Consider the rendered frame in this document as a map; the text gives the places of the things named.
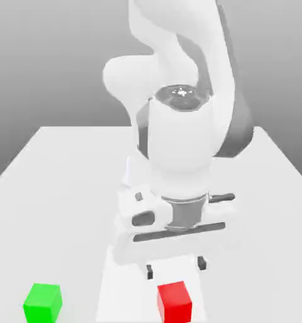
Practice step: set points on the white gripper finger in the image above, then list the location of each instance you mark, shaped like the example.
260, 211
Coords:
202, 263
149, 272

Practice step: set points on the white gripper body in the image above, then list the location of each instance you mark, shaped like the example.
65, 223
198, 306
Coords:
176, 246

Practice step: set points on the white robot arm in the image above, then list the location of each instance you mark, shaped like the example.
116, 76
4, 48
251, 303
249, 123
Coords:
181, 141

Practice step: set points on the small red cube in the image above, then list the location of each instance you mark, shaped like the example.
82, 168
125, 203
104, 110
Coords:
173, 302

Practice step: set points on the small green cube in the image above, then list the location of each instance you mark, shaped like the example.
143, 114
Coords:
42, 304

